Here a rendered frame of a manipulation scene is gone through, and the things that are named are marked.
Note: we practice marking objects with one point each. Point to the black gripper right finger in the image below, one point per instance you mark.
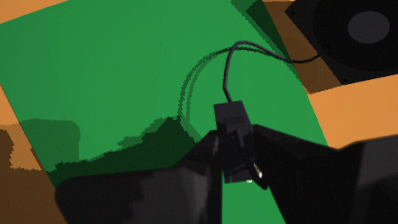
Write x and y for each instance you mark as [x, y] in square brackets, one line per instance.
[318, 184]

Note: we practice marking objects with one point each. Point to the black cooling fan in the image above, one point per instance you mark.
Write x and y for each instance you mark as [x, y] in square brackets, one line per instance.
[361, 35]

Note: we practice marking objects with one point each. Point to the black fan cable with plug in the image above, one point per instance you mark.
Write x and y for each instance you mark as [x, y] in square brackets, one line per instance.
[235, 132]

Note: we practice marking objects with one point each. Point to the green circuit board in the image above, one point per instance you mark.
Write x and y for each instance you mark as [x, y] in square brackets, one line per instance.
[109, 86]

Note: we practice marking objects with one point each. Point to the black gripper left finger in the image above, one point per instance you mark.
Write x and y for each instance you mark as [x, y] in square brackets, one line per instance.
[189, 192]

